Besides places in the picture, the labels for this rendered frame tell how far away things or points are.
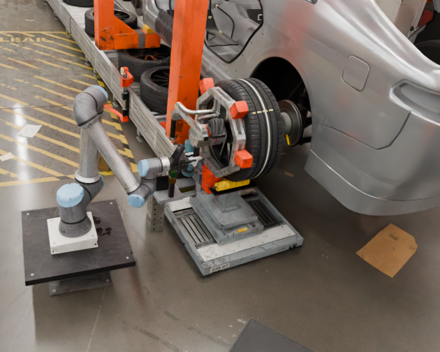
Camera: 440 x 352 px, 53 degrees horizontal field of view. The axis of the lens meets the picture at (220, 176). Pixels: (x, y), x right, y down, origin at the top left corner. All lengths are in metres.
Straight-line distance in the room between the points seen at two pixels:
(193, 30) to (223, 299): 1.73
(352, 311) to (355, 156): 1.11
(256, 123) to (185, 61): 0.71
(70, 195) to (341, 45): 1.70
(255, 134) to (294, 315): 1.17
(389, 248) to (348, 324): 0.89
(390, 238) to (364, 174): 1.40
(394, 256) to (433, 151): 1.44
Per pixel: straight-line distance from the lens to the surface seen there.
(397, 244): 3.80
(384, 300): 3.33
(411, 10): 7.64
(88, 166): 2.69
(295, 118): 3.04
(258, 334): 2.41
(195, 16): 2.97
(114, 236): 2.86
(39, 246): 2.84
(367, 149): 2.46
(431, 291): 3.58
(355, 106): 2.48
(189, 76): 3.11
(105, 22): 4.88
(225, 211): 3.22
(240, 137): 2.62
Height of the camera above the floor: 2.25
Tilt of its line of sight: 35 degrees down
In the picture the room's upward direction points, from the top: 9 degrees clockwise
